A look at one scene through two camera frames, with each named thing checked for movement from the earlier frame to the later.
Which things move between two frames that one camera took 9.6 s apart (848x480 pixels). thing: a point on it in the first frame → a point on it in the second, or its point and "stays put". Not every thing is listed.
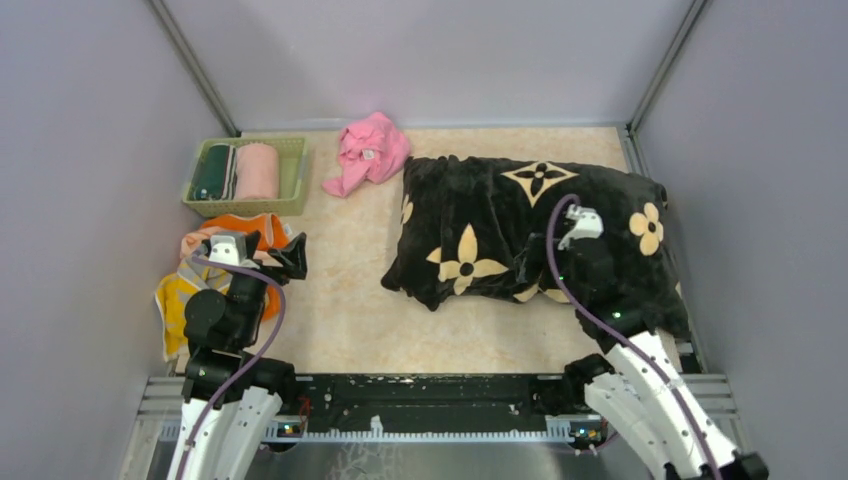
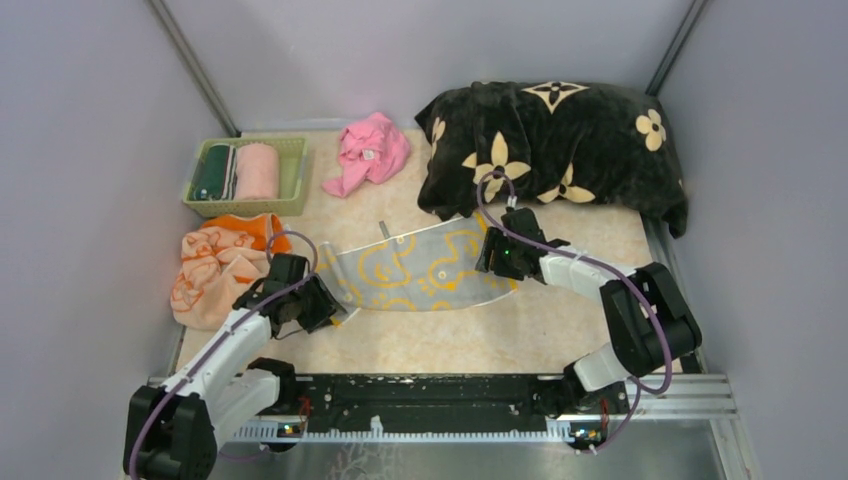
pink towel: (372, 149) stays put
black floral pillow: (590, 235) → (508, 141)
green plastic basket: (293, 165) stays put
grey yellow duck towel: (173, 294) → (434, 270)
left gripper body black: (248, 281) → (293, 297)
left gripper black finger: (293, 258) → (316, 304)
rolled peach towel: (256, 171) stays put
